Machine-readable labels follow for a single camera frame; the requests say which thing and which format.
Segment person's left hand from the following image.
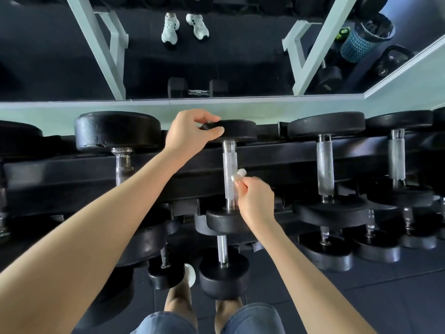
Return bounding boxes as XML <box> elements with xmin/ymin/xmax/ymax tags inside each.
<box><xmin>163</xmin><ymin>109</ymin><xmax>225</xmax><ymax>162</ymax></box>

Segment person's right hand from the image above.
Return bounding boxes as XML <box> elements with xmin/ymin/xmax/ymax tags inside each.
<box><xmin>235</xmin><ymin>176</ymin><xmax>276</xmax><ymax>234</ymax></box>

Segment black dumbbell thick chrome handle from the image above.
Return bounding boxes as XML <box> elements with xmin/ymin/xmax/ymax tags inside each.
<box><xmin>287</xmin><ymin>112</ymin><xmax>370</xmax><ymax>229</ymax></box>
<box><xmin>200</xmin><ymin>120</ymin><xmax>259</xmax><ymax>236</ymax></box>
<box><xmin>366</xmin><ymin>110</ymin><xmax>436</xmax><ymax>208</ymax></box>

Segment large black dumbbell stepped handle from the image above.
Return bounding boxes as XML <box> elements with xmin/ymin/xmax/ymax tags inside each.
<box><xmin>432</xmin><ymin>107</ymin><xmax>445</xmax><ymax>136</ymax></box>
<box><xmin>0</xmin><ymin>121</ymin><xmax>44</xmax><ymax>244</ymax></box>
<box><xmin>74</xmin><ymin>111</ymin><xmax>181</xmax><ymax>269</ymax></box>

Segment person's right forearm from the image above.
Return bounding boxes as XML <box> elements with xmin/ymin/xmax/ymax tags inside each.
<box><xmin>252</xmin><ymin>220</ymin><xmax>378</xmax><ymax>334</ymax></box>

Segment person's left forearm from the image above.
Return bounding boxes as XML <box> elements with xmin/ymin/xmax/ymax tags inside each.
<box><xmin>0</xmin><ymin>146</ymin><xmax>181</xmax><ymax>334</ymax></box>

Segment medium black dumbbell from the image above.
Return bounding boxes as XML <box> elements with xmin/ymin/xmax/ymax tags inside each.
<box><xmin>352</xmin><ymin>209</ymin><xmax>402</xmax><ymax>264</ymax></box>
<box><xmin>299</xmin><ymin>225</ymin><xmax>354</xmax><ymax>273</ymax></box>

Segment person's left white sneaker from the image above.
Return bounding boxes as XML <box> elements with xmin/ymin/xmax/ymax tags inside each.
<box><xmin>184</xmin><ymin>263</ymin><xmax>197</xmax><ymax>289</ymax></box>

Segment person's right leg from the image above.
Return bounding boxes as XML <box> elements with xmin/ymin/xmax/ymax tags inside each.
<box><xmin>214</xmin><ymin>297</ymin><xmax>244</xmax><ymax>334</ymax></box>

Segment black dumbbell rack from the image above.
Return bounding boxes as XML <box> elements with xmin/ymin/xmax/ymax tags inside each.
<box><xmin>0</xmin><ymin>121</ymin><xmax>445</xmax><ymax>254</ymax></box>

